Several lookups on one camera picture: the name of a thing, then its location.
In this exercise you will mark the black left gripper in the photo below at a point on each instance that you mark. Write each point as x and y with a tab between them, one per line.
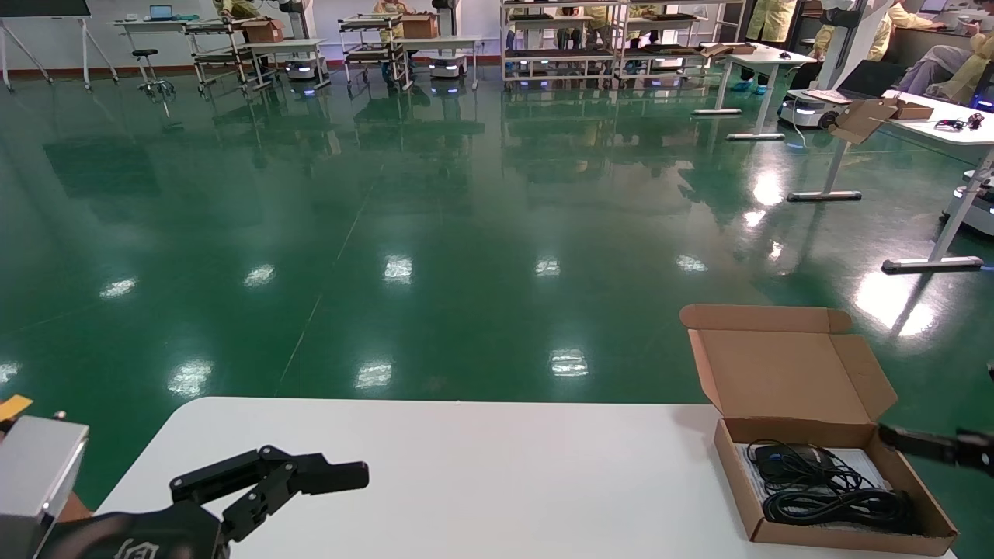
140	536

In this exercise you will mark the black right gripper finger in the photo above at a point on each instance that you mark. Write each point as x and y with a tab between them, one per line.
916	444

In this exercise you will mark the brown cardboard storage box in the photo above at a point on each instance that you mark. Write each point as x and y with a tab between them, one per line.
784	373

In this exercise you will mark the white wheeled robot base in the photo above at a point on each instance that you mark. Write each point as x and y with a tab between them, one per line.
448	68
301	70

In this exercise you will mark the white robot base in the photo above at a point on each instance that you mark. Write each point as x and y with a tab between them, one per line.
974	210

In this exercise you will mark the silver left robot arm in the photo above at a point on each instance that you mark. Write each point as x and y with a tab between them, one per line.
35	473

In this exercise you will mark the open cardboard box with flap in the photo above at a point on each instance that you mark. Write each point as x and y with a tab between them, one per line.
862	116

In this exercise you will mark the flat brown cardboard box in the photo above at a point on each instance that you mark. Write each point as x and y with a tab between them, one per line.
730	49

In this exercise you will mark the large white work table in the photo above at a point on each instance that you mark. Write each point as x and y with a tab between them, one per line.
963	137

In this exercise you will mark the small yellow tag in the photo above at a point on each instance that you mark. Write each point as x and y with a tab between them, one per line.
14	407

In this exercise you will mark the small dark round gadget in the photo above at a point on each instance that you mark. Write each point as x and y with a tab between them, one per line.
975	121

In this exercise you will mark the open black laptop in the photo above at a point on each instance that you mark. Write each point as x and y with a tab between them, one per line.
874	78

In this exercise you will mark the seated person grey trousers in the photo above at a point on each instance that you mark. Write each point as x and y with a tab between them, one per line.
940	66

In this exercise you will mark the tall white wheeled robot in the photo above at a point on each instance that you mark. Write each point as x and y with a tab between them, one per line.
850	39

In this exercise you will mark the white height-adjustable table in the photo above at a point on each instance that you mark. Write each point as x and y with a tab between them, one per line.
769	60

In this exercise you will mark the seated person yellow coat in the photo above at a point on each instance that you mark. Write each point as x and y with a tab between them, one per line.
901	19
825	43

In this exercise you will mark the metal rack cart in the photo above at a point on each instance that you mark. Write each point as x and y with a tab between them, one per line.
373	53
221	56

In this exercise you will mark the person in yellow coat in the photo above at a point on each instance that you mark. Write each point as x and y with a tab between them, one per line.
237	8
773	19
388	8

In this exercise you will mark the black swivel stool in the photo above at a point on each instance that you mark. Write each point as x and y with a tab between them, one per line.
146	54

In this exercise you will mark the metal shelf rack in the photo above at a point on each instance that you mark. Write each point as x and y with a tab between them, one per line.
559	54
660	53

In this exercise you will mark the white table with laptop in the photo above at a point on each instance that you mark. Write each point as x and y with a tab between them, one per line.
155	23

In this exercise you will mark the small open laptop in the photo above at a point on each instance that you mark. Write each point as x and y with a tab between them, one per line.
161	12

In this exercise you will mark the person behind shelves yellow coat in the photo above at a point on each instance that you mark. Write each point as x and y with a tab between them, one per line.
598	15

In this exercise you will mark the dark board on stand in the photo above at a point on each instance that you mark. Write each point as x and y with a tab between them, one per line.
39	8

